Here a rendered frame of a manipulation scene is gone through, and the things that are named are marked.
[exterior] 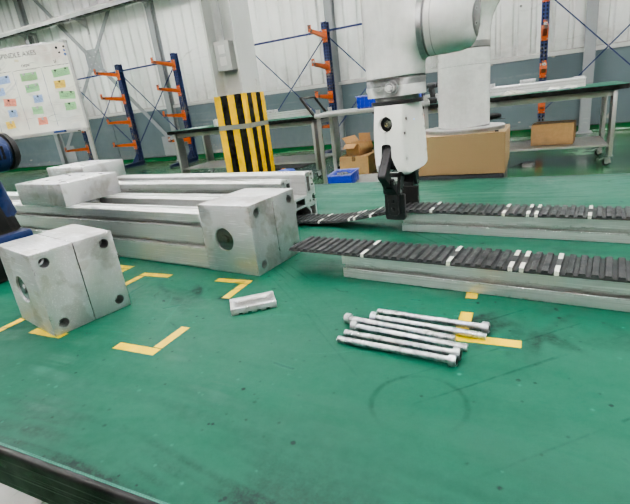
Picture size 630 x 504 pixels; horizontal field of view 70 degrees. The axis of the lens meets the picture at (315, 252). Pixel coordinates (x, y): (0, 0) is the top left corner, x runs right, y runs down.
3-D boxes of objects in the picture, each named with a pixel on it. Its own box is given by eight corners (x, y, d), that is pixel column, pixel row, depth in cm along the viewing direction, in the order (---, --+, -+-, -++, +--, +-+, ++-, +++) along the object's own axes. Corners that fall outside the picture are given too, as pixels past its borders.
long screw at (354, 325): (349, 332, 42) (348, 323, 42) (354, 327, 43) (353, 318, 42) (465, 356, 37) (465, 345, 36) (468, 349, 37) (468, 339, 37)
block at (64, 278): (149, 296, 57) (130, 224, 54) (55, 337, 49) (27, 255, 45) (110, 283, 63) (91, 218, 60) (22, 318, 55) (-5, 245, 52)
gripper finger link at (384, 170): (380, 159, 61) (389, 193, 64) (398, 130, 65) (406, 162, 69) (372, 160, 61) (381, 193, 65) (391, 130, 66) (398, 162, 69)
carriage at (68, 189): (125, 206, 87) (116, 171, 85) (71, 222, 78) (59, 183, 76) (79, 204, 95) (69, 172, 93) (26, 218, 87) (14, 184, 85)
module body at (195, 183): (317, 214, 86) (312, 170, 83) (287, 230, 78) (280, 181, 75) (83, 205, 129) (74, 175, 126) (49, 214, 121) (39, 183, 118)
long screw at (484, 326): (491, 330, 39) (491, 320, 39) (488, 335, 39) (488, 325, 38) (380, 313, 45) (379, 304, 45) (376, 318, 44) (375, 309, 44)
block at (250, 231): (310, 245, 68) (302, 184, 65) (259, 276, 59) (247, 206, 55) (264, 242, 73) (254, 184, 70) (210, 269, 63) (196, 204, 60)
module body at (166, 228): (255, 246, 71) (246, 194, 68) (210, 269, 63) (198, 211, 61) (14, 224, 114) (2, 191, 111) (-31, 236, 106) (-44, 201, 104)
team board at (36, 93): (-9, 222, 565) (-70, 55, 502) (19, 212, 612) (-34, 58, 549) (102, 211, 548) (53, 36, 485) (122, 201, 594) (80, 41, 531)
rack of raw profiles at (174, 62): (65, 174, 1060) (36, 75, 989) (97, 167, 1135) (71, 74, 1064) (172, 167, 917) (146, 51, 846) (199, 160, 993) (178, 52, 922)
